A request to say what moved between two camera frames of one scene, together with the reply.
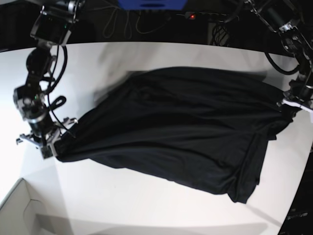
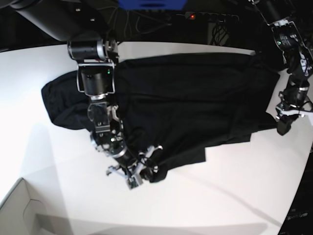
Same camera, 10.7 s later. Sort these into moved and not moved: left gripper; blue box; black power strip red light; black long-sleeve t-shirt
Moved: black long-sleeve t-shirt; left gripper
Not moved: black power strip red light; blue box
